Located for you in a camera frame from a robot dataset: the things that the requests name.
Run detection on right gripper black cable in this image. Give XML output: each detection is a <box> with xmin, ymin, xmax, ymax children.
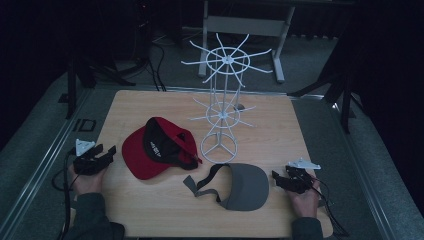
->
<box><xmin>301</xmin><ymin>173</ymin><xmax>350</xmax><ymax>238</ymax></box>

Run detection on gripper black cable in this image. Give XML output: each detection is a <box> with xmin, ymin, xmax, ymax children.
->
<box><xmin>51</xmin><ymin>148</ymin><xmax>83</xmax><ymax>240</ymax></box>
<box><xmin>301</xmin><ymin>173</ymin><xmax>350</xmax><ymax>238</ymax></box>

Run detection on metal floor rail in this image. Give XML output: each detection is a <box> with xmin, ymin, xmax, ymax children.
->
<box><xmin>0</xmin><ymin>89</ymin><xmax>95</xmax><ymax>240</ymax></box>
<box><xmin>331</xmin><ymin>99</ymin><xmax>401</xmax><ymax>240</ymax></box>

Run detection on person's right hand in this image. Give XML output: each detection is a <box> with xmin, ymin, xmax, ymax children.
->
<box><xmin>287</xmin><ymin>172</ymin><xmax>322</xmax><ymax>220</ymax></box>

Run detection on black rectangular floor frame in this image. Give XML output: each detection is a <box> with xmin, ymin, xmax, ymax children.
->
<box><xmin>72</xmin><ymin>118</ymin><xmax>98</xmax><ymax>133</ymax></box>

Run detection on red baseball cap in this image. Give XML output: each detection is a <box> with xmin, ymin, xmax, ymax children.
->
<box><xmin>121</xmin><ymin>116</ymin><xmax>203</xmax><ymax>181</ymax></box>

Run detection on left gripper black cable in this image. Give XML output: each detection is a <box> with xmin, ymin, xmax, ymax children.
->
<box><xmin>51</xmin><ymin>148</ymin><xmax>83</xmax><ymax>240</ymax></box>

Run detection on person's left hand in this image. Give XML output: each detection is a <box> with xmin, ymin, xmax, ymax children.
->
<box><xmin>67</xmin><ymin>164</ymin><xmax>108</xmax><ymax>196</ymax></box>

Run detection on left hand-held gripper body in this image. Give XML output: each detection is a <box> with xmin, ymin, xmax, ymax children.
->
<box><xmin>72</xmin><ymin>138</ymin><xmax>108</xmax><ymax>177</ymax></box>

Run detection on black floor cables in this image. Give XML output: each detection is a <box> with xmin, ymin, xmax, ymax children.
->
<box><xmin>145</xmin><ymin>42</ymin><xmax>168</xmax><ymax>93</ymax></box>

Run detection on grey sun visor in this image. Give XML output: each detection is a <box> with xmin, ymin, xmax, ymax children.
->
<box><xmin>182</xmin><ymin>162</ymin><xmax>270</xmax><ymax>212</ymax></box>

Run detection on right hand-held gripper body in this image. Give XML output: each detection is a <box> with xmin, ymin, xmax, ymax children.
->
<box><xmin>285</xmin><ymin>157</ymin><xmax>322</xmax><ymax>195</ymax></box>

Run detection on white wire display rack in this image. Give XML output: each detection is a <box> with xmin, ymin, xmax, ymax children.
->
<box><xmin>180</xmin><ymin>32</ymin><xmax>274</xmax><ymax>165</ymax></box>

